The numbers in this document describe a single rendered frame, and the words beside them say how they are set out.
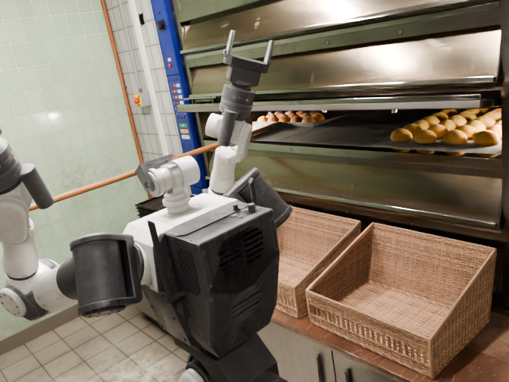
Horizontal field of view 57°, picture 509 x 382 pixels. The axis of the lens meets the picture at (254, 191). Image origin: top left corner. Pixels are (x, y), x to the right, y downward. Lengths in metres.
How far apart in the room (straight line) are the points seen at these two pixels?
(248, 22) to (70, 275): 1.78
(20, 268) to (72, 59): 2.58
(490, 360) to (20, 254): 1.47
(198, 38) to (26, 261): 1.95
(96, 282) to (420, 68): 1.40
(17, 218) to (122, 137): 2.74
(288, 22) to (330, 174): 0.73
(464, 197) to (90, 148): 2.60
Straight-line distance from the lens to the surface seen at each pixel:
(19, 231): 1.06
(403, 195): 2.08
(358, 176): 2.20
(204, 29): 2.80
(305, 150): 2.35
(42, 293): 1.12
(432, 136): 2.13
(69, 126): 3.57
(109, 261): 0.96
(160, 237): 0.97
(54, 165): 3.55
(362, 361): 1.82
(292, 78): 2.30
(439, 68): 1.87
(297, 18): 2.24
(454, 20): 1.84
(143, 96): 3.42
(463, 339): 1.86
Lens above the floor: 1.70
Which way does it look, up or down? 17 degrees down
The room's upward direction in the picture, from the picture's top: 10 degrees counter-clockwise
